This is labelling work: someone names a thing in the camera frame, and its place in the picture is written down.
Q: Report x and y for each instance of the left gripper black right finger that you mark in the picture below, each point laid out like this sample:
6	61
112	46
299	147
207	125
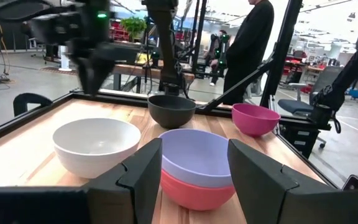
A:
259	193

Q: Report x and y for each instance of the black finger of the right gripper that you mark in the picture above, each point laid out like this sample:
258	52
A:
86	76
102	73

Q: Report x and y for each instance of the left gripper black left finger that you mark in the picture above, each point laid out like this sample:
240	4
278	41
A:
135	186

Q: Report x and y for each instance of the white bowl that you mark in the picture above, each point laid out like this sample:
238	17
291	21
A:
95	146

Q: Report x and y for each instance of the lavender bowl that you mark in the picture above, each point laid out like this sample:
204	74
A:
194	155

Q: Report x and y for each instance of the magenta bowl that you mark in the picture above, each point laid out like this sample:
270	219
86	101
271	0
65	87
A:
255	121

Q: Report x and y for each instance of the black bowl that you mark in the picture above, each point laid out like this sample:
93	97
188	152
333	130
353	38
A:
171	113

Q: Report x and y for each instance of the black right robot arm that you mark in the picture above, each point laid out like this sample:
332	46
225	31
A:
163	46

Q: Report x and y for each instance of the wooden workbench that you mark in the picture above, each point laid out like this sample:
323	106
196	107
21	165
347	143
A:
129	70

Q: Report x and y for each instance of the green potted plant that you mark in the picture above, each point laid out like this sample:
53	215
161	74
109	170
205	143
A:
133	26

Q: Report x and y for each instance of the coral red bowl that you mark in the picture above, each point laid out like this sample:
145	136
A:
194	197

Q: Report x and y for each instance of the black drawer cabinet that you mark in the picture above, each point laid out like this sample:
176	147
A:
300	140

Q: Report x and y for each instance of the grey office chair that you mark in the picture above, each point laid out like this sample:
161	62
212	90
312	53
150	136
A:
294	105

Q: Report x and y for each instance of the black robot with green lights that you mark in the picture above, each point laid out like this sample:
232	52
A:
224	46

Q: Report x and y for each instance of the person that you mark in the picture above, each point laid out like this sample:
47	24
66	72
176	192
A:
250	46

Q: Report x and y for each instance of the white pedestal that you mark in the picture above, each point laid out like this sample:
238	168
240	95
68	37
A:
64	59

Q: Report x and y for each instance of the black aluminium table frame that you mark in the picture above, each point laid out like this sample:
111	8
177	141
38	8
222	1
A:
120	99

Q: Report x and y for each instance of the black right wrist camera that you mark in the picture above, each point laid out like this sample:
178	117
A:
54	29

